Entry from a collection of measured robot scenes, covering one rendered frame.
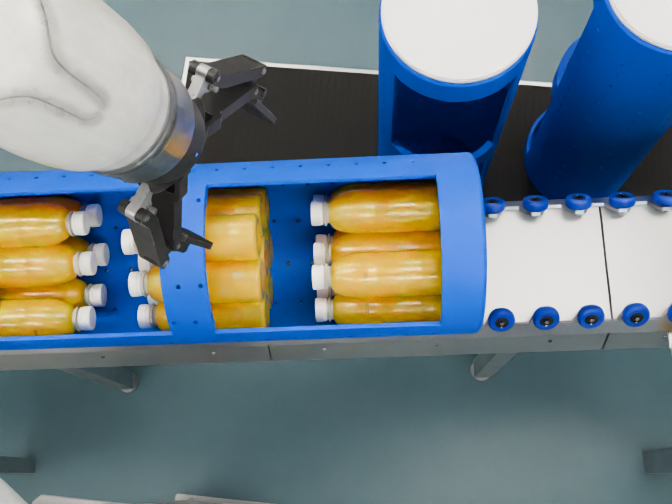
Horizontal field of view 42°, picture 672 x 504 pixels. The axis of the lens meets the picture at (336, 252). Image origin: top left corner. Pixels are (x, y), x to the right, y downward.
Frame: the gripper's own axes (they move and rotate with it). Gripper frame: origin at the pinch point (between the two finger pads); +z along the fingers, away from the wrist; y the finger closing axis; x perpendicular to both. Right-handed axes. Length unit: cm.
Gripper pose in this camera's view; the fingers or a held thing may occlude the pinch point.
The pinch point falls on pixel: (227, 175)
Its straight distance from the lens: 85.1
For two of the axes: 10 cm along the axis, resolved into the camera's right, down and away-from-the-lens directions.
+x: 8.7, 4.4, -2.1
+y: -4.6, 8.9, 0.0
